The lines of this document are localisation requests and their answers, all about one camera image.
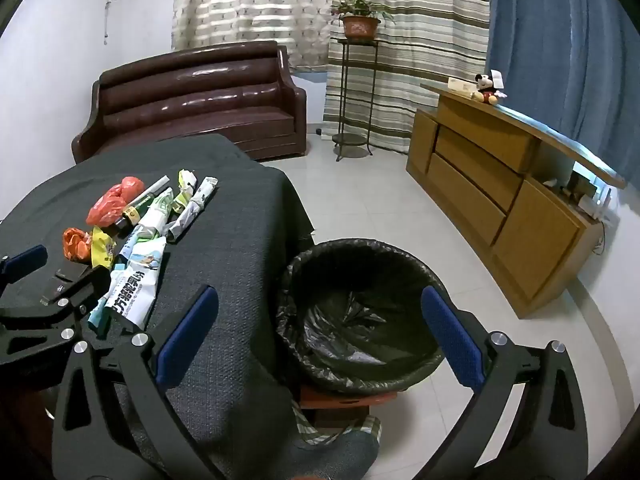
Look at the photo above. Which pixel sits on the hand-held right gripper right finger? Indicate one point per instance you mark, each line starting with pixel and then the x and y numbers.
pixel 452 340

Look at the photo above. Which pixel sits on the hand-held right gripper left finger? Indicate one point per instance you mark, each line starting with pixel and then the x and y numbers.
pixel 187 335

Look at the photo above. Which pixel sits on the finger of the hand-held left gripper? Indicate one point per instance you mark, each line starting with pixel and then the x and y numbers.
pixel 75 285
pixel 25 260

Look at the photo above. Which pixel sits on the orange wrapper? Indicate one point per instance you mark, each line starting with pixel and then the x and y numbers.
pixel 75 245

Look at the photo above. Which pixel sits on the yellow snack wrapper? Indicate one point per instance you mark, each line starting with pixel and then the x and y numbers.
pixel 102 247

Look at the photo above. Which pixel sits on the white packet blue lettering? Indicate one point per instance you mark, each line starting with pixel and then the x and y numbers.
pixel 127 305

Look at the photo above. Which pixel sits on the trash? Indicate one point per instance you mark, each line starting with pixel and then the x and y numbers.
pixel 145 257

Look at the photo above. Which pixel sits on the dark bottle green label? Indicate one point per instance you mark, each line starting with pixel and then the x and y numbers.
pixel 131 215

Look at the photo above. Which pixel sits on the red plastic bag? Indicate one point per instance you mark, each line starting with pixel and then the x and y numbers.
pixel 112 202

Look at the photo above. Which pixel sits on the waste bin with black liner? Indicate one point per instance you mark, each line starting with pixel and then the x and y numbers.
pixel 360 310

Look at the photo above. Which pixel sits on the white paper tube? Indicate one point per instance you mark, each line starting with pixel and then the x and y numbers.
pixel 157 185

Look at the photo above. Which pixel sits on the patterned silver wrapper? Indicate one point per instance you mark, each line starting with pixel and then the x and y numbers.
pixel 200 200

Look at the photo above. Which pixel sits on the yellow-green wrapper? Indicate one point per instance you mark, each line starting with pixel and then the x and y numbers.
pixel 186 182

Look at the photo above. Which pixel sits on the dark grey tablecloth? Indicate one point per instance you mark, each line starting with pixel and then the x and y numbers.
pixel 235 240

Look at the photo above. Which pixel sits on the red-brown stool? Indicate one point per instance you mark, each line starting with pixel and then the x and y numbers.
pixel 340 403

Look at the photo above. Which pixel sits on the wooden cabinet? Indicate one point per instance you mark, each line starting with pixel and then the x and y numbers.
pixel 530 230

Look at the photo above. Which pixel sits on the green checked cloth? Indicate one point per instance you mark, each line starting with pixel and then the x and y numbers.
pixel 307 427

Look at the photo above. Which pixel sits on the grey-blue cloth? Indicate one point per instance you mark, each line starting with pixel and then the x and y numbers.
pixel 340 457

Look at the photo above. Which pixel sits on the white router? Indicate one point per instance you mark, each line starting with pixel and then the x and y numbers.
pixel 597 204

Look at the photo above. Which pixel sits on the small dark box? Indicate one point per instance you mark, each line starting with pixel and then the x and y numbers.
pixel 580 181

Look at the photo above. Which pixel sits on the brown leather sofa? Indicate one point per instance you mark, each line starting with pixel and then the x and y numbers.
pixel 200 100

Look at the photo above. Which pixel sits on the mouse plush toy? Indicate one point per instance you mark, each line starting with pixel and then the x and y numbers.
pixel 487 91

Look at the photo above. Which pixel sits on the beige flat box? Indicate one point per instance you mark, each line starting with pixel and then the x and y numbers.
pixel 460 86

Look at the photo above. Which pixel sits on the white card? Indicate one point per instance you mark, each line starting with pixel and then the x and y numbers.
pixel 497 75

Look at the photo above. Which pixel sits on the black metal plant stand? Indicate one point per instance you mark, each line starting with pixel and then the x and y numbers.
pixel 344 90

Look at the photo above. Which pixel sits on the striped curtain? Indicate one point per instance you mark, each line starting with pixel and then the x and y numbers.
pixel 425 35

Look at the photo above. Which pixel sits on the blue curtain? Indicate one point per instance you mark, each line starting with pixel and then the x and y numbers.
pixel 560 35

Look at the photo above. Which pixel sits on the beige patterned curtain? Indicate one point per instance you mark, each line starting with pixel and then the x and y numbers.
pixel 250 10

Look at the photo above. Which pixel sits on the potted plant terracotta pot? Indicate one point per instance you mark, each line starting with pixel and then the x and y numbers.
pixel 360 26

